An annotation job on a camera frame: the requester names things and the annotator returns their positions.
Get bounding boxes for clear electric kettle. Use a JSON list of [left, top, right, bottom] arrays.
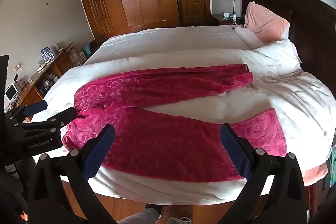
[[41, 47, 54, 62]]

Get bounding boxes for cardboard box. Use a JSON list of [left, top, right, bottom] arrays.
[[69, 46, 86, 64]]

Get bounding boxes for pink blanket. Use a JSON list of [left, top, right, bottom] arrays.
[[301, 161, 330, 186]]

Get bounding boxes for brown wooden desk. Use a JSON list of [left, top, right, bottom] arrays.
[[5, 43, 87, 119]]

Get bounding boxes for bed with white sheet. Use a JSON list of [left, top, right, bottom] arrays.
[[84, 25, 263, 65]]

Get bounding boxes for white fluffy duvet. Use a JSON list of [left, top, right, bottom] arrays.
[[33, 40, 336, 206]]

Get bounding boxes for dark wooden nightstand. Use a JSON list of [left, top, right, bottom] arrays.
[[211, 13, 246, 26]]

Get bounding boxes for person's grey trouser leg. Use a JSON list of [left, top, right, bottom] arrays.
[[117, 208, 163, 224]]

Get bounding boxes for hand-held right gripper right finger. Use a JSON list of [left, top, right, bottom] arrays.
[[219, 123, 307, 224]]

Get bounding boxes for pink pillow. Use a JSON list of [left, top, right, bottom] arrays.
[[244, 1, 290, 44]]

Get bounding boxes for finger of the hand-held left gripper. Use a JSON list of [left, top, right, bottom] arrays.
[[5, 100, 48, 123], [16, 107, 79, 133]]

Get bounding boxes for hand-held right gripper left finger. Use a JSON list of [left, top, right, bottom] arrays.
[[28, 124, 117, 224]]

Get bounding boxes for dark wooden headboard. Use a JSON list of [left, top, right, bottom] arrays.
[[241, 0, 336, 98]]

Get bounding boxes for magenta fleece pants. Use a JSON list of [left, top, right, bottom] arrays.
[[62, 63, 288, 184]]

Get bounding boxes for small white monitor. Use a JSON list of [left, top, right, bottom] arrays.
[[5, 83, 18, 102]]

